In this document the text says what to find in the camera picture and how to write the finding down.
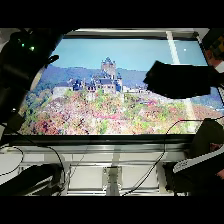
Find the black garment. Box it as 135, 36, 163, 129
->
142, 59, 215, 100

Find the silver frame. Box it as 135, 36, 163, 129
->
0, 28, 201, 196

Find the black cable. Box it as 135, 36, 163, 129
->
2, 124, 66, 188
121, 114, 224, 196
62, 154, 86, 196

